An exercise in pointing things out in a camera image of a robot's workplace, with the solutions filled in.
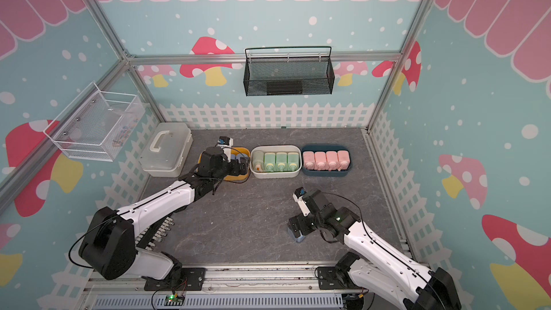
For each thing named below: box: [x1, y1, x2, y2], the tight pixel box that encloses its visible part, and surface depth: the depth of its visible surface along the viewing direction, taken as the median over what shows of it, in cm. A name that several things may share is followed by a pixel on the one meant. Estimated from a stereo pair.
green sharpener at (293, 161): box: [286, 152, 300, 172], surface depth 99 cm
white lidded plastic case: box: [139, 121, 194, 178], surface depth 100 cm
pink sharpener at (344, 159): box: [337, 149, 351, 172], surface depth 101 cm
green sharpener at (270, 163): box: [264, 152, 277, 173], surface depth 100 cm
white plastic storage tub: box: [249, 144, 303, 179], surface depth 101 cm
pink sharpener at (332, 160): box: [325, 150, 341, 172], surface depth 102 cm
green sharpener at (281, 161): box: [276, 152, 288, 172], surface depth 99 cm
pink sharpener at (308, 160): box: [302, 150, 315, 171], surface depth 101 cm
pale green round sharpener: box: [252, 150, 265, 173], surface depth 101 cm
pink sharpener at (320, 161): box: [314, 151, 328, 171], surface depth 101 cm
